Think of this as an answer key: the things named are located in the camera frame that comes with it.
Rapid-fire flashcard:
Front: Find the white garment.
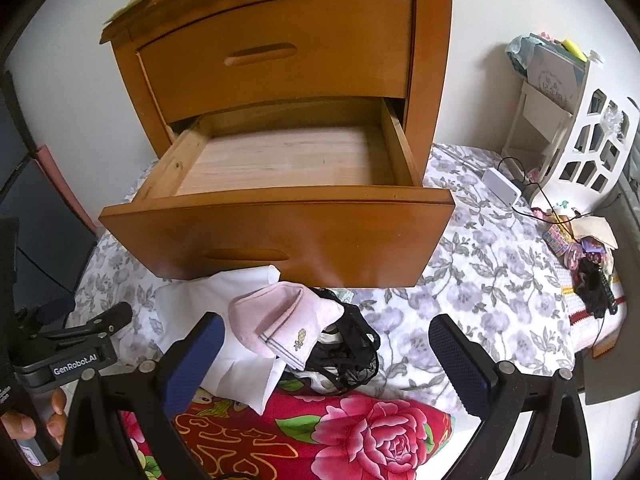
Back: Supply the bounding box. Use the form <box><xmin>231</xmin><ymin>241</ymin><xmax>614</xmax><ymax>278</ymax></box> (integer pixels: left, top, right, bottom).
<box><xmin>155</xmin><ymin>266</ymin><xmax>284</xmax><ymax>415</ymax></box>

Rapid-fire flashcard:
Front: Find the pink embroidered cloth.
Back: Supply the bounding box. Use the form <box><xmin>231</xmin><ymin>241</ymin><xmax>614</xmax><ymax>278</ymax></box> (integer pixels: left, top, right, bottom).
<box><xmin>229</xmin><ymin>282</ymin><xmax>344</xmax><ymax>370</ymax></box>

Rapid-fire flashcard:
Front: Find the black lace underwear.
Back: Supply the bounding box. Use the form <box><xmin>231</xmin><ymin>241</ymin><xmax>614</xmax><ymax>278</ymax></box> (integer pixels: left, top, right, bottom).
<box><xmin>286</xmin><ymin>288</ymin><xmax>381</xmax><ymax>396</ymax></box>

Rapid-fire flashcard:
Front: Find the person's left hand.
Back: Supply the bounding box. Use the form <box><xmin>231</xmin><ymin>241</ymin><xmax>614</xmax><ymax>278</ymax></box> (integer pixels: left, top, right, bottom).
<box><xmin>1</xmin><ymin>388</ymin><xmax>67</xmax><ymax>444</ymax></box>

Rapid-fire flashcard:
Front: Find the red floral quilt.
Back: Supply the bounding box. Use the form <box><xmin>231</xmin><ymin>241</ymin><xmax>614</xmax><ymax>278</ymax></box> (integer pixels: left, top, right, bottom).
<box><xmin>119</xmin><ymin>378</ymin><xmax>457</xmax><ymax>480</ymax></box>

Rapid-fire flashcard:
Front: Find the floral bed sheet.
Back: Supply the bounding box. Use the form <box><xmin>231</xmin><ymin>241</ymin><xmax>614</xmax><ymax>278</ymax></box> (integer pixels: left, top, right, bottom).
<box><xmin>67</xmin><ymin>142</ymin><xmax>626</xmax><ymax>480</ymax></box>

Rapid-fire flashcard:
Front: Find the pile of small accessories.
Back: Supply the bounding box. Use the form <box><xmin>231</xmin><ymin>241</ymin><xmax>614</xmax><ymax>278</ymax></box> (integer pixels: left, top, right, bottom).
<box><xmin>533</xmin><ymin>207</ymin><xmax>620</xmax><ymax>318</ymax></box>

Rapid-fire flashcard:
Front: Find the white power adapter box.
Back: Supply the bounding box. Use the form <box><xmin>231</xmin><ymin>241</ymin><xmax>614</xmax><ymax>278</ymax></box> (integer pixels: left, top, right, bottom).
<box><xmin>482</xmin><ymin>168</ymin><xmax>522</xmax><ymax>207</ymax></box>

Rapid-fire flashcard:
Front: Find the lower wooden drawer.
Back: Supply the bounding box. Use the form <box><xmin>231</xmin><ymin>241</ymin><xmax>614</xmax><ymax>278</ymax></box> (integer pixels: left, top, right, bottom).
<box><xmin>100</xmin><ymin>98</ymin><xmax>454</xmax><ymax>288</ymax></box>

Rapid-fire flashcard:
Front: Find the wooden drawer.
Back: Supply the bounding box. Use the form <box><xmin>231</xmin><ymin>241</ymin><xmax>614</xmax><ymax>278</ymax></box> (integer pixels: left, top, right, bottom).
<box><xmin>140</xmin><ymin>0</ymin><xmax>412</xmax><ymax>122</ymax></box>
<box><xmin>100</xmin><ymin>98</ymin><xmax>454</xmax><ymax>288</ymax></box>

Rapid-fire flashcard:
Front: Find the white lattice storage rack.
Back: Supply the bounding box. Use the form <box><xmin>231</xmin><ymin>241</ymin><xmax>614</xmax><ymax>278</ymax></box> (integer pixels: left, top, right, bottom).
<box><xmin>502</xmin><ymin>34</ymin><xmax>639</xmax><ymax>214</ymax></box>

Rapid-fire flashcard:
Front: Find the wooden nightstand cabinet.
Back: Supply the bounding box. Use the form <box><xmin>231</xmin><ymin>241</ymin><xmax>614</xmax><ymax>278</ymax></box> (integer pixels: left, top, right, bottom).
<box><xmin>101</xmin><ymin>0</ymin><xmax>452</xmax><ymax>169</ymax></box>

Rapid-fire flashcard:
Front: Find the upper wooden drawer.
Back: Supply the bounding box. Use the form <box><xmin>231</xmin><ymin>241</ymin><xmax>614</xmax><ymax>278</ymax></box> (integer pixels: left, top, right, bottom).
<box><xmin>140</xmin><ymin>0</ymin><xmax>412</xmax><ymax>122</ymax></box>

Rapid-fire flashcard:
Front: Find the black cable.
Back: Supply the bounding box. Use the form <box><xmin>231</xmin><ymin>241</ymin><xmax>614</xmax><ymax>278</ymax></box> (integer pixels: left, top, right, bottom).
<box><xmin>497</xmin><ymin>155</ymin><xmax>626</xmax><ymax>356</ymax></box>

